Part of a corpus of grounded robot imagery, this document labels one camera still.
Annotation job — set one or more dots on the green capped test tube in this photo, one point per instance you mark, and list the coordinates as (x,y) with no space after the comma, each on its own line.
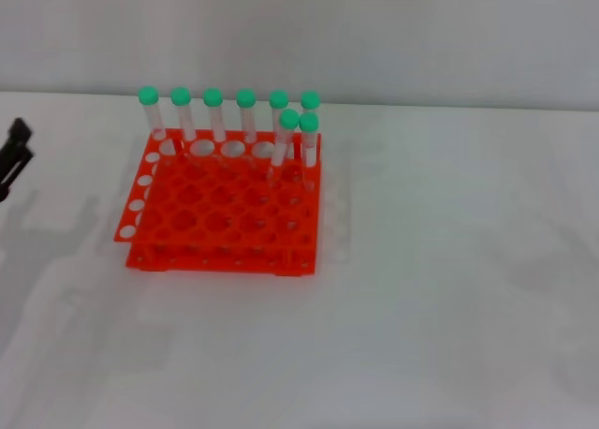
(179,96)
(212,97)
(277,98)
(149,95)
(308,122)
(245,98)
(309,99)
(288,118)

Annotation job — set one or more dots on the orange test tube rack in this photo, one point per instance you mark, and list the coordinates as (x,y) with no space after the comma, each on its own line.
(210,213)

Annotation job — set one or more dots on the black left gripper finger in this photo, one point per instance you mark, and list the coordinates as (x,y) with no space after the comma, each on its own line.
(16,157)

